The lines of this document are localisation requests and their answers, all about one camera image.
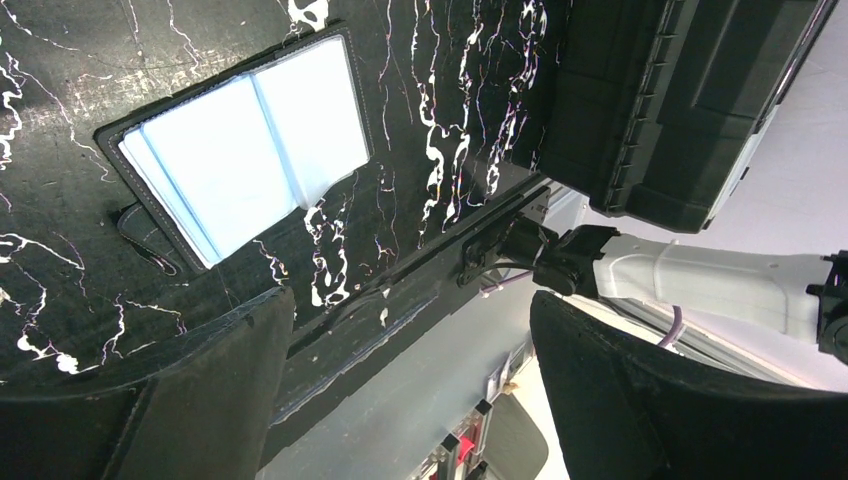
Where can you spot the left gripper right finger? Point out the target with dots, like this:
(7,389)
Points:
(624,408)

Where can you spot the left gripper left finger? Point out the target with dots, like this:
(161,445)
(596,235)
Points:
(197,406)

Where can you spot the black leather card holder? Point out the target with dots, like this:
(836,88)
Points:
(218,163)

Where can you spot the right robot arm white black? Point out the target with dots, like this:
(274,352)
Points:
(801,296)

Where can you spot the black toolbox clear lids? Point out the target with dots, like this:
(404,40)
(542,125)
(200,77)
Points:
(659,106)

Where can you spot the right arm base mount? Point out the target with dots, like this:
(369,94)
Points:
(516,240)

